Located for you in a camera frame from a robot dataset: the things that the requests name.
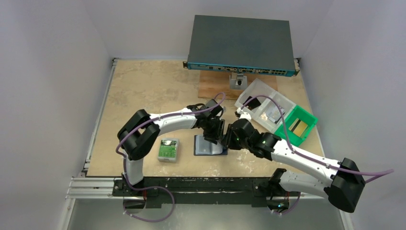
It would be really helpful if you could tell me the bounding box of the grey credit card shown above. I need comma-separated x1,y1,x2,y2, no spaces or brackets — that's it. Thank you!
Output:
197,140,222,155

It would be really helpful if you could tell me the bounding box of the blue card holder wallet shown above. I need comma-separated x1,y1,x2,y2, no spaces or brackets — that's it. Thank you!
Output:
194,135,228,156

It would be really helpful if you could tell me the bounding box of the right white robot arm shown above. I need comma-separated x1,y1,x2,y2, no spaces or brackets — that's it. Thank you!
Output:
221,119,366,213

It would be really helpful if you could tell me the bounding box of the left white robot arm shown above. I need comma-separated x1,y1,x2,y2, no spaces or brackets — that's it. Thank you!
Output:
116,100,225,188

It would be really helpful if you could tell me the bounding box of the black card in bin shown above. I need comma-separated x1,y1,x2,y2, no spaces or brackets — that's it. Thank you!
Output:
245,98,261,110

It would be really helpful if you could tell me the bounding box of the white blue card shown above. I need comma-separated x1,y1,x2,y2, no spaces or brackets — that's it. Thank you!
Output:
265,104,281,124

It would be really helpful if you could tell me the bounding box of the green card box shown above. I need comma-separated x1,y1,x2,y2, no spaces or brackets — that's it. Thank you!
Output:
158,138,180,163

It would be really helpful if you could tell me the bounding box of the gold card black stripe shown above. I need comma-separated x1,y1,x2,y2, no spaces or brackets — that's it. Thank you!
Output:
289,118,308,137

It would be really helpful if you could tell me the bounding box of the clear plastic bin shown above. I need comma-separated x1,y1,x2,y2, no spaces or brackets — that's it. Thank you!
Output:
235,79,277,115
253,92,297,133

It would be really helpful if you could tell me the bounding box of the wooden board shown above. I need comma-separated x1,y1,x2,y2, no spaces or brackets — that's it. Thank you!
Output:
198,70,278,99

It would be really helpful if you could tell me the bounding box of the grey metal stand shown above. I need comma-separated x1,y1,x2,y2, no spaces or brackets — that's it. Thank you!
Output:
229,73,248,90

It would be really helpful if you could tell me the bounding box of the green plastic bin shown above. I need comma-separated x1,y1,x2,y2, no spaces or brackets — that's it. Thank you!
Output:
274,105,318,147

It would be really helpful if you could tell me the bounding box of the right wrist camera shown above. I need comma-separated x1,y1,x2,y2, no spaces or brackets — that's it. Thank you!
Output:
235,108,252,122

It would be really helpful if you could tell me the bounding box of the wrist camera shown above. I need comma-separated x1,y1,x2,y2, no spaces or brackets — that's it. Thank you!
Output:
235,108,252,122
205,99,223,114

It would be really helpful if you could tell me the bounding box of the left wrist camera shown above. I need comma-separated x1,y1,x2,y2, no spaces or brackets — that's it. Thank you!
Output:
205,99,223,114

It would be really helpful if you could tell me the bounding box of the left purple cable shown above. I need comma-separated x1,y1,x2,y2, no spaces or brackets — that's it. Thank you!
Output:
115,92,226,223

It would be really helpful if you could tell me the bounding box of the purple cable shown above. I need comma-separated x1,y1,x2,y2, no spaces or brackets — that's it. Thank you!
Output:
115,92,226,223
239,95,395,216

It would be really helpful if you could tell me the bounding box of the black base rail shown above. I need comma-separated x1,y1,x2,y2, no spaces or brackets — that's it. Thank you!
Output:
112,176,298,212

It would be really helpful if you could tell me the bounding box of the blue network switch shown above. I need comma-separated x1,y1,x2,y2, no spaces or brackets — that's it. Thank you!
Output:
183,15,299,77

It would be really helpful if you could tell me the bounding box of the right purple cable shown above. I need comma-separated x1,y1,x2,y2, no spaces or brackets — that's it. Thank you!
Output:
239,95,395,216

